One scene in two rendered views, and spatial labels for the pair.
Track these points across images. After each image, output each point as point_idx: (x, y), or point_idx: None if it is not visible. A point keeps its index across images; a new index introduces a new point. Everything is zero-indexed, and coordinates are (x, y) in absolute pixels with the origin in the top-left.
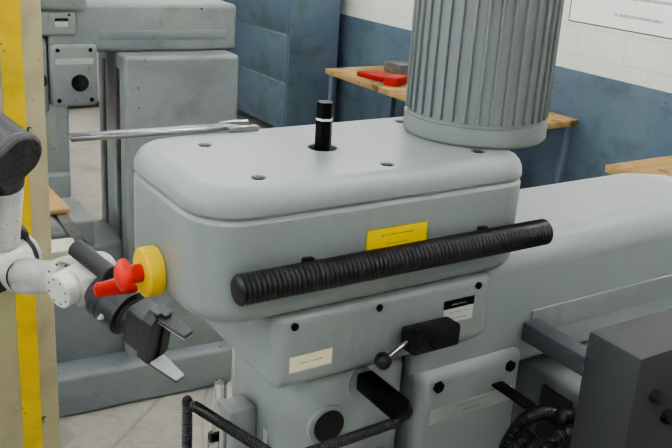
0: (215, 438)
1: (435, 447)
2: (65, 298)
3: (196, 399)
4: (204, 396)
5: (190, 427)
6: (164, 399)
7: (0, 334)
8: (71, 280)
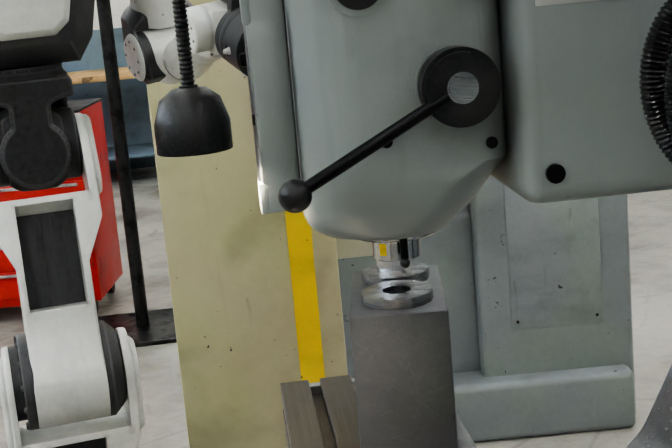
0: (245, 58)
1: (557, 51)
2: (192, 36)
3: (579, 443)
4: (592, 440)
5: (181, 4)
6: (534, 440)
7: (270, 271)
8: (199, 13)
